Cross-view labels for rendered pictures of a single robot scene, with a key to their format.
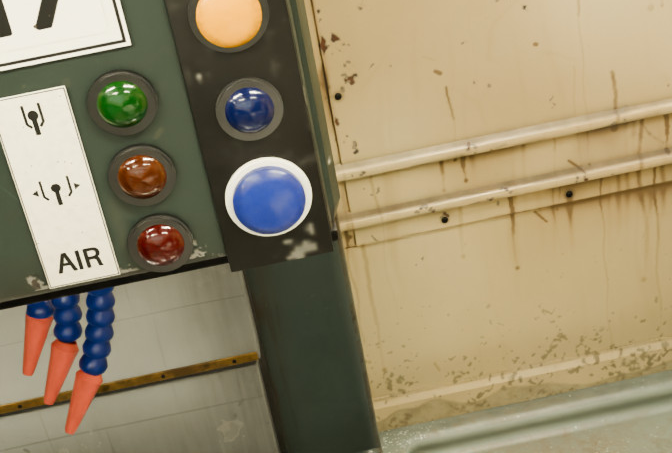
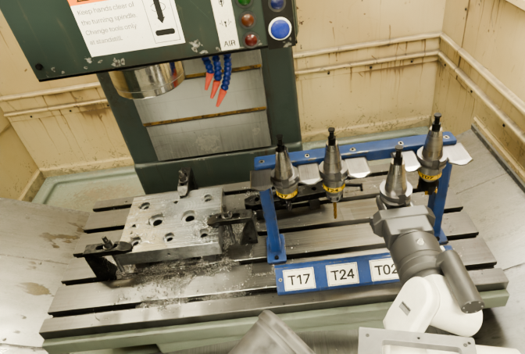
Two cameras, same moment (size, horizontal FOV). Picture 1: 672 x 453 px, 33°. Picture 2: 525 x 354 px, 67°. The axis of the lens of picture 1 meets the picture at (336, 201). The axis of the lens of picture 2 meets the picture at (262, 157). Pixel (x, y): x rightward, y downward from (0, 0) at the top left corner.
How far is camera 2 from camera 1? 0.20 m
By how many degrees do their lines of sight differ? 11
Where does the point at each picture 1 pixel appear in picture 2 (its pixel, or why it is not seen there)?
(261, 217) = (277, 33)
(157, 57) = not seen: outside the picture
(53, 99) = not seen: outside the picture
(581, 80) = (379, 27)
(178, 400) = (241, 119)
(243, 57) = not seen: outside the picture
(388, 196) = (310, 64)
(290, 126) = (287, 8)
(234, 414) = (257, 126)
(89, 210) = (233, 29)
